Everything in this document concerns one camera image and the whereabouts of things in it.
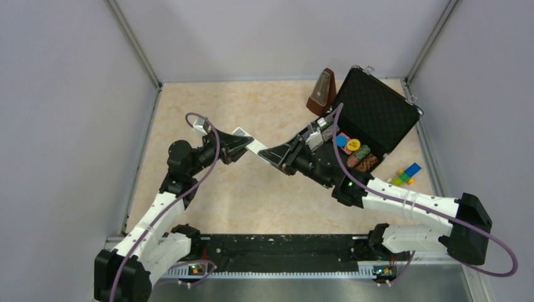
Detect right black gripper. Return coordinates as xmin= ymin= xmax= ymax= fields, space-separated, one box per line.
xmin=259 ymin=134 xmax=334 ymax=189

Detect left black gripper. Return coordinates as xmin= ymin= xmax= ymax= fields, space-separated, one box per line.
xmin=188 ymin=126 xmax=254 ymax=176

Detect white remote control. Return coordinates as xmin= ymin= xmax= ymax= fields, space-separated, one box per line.
xmin=231 ymin=127 xmax=269 ymax=164

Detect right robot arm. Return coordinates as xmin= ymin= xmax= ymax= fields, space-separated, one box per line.
xmin=258 ymin=135 xmax=492 ymax=266

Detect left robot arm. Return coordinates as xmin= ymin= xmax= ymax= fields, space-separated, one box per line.
xmin=93 ymin=128 xmax=254 ymax=301

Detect blue poker chip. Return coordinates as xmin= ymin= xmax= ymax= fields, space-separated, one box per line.
xmin=335 ymin=135 xmax=348 ymax=148

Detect brown wooden metronome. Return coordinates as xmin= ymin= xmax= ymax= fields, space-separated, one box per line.
xmin=306 ymin=68 xmax=337 ymax=116

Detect yellow poker chip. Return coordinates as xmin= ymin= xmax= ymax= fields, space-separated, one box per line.
xmin=346 ymin=139 xmax=361 ymax=152

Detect black poker chip case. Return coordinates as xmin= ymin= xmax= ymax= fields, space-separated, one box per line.
xmin=333 ymin=66 xmax=423 ymax=173

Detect colourful toy bricks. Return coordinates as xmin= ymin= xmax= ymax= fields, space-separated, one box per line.
xmin=387 ymin=162 xmax=422 ymax=186

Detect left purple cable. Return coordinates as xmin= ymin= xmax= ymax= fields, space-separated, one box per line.
xmin=108 ymin=112 xmax=221 ymax=302

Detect purple cable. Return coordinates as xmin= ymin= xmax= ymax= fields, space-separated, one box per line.
xmin=108 ymin=112 xmax=221 ymax=302
xmin=321 ymin=102 xmax=519 ymax=277

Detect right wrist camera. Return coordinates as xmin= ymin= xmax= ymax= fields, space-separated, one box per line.
xmin=304 ymin=117 xmax=333 ymax=151

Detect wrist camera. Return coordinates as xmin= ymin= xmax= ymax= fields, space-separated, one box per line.
xmin=192 ymin=117 xmax=212 ymax=136
xmin=304 ymin=117 xmax=333 ymax=151

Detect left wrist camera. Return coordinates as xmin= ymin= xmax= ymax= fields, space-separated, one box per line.
xmin=192 ymin=117 xmax=212 ymax=136

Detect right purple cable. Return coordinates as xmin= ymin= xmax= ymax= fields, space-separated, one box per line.
xmin=321 ymin=102 xmax=519 ymax=277

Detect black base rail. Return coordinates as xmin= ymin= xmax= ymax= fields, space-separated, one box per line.
xmin=175 ymin=225 xmax=410 ymax=276

